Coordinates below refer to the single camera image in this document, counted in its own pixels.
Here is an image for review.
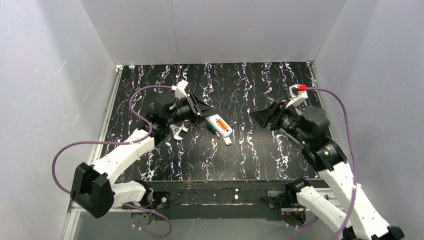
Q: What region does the clear plastic screw box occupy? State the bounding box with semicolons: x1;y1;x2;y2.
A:
279;128;301;144

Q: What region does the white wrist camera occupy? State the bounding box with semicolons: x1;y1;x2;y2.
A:
171;80;189;100
285;84;308;109

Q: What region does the aluminium frame rail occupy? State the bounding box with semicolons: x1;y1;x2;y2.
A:
61;65;124;240

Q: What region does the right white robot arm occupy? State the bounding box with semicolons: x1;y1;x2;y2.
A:
250;102;405;240

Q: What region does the green handled screwdriver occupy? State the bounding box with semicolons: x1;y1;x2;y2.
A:
207;122;219;136

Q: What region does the white remote battery cover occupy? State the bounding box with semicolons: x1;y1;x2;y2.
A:
223;137;232;146

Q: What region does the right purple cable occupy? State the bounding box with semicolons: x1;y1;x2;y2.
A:
286;86;360;240

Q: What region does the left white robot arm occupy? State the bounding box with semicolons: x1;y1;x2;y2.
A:
70;92;233;218

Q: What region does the orange battery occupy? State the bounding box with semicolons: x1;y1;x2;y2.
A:
215;119;228;132

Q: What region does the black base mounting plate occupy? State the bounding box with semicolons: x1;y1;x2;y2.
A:
147;180;305;221

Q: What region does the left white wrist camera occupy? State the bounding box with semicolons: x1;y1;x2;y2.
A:
171;80;189;100

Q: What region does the white remote control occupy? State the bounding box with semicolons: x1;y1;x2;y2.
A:
205;114;233;138

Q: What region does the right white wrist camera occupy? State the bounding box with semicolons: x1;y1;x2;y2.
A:
285;84;308;109

